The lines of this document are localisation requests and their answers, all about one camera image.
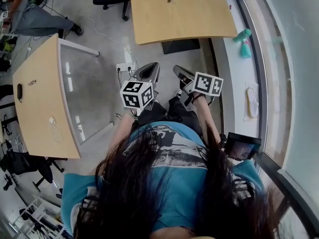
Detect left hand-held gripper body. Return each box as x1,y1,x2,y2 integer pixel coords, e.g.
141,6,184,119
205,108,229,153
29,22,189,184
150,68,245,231
119,76,160,111

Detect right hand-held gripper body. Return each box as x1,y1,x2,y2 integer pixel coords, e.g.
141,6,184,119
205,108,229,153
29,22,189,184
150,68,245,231
179,71,224,111

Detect person's right forearm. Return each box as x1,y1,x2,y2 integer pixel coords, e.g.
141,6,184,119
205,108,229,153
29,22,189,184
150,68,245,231
193,93,221,144

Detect person's left forearm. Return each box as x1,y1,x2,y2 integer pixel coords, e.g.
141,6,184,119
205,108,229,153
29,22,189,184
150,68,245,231
109,112,138,154

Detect white power strip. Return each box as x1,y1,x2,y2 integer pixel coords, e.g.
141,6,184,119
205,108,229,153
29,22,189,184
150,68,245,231
116,62,137,72

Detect black table base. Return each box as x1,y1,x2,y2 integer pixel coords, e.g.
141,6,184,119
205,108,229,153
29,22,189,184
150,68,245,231
161,38,201,55

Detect black trousers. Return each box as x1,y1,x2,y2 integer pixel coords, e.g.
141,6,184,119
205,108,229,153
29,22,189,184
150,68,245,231
137,97,202,136

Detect bagged white slippers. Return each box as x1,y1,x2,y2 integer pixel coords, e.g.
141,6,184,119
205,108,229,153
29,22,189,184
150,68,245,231
243,81,260,121

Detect teal bottle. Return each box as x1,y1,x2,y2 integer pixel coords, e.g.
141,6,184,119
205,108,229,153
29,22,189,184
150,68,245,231
233,28,252,43

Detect black tablet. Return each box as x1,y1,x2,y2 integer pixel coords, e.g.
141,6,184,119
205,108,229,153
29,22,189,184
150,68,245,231
224,132,262,161

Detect wooden desk with white legs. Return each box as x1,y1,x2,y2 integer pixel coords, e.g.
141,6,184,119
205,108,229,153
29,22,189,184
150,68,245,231
12,33,118,159

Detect blue printed t-shirt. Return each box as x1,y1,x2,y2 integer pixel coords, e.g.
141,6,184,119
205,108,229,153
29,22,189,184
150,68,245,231
61,121,266,235

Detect white shelf rack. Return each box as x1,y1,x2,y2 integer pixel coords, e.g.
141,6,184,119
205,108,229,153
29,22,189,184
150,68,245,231
7,195,65,239

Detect white floor cable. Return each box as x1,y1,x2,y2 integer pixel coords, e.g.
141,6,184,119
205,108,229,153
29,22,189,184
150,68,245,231
79,13,140,65

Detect white charger with cable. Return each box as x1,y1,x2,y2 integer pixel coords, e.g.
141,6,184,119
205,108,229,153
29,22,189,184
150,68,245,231
48,116,64,144

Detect black window frame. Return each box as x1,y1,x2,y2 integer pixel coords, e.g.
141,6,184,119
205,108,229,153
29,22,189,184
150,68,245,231
228,0,319,234

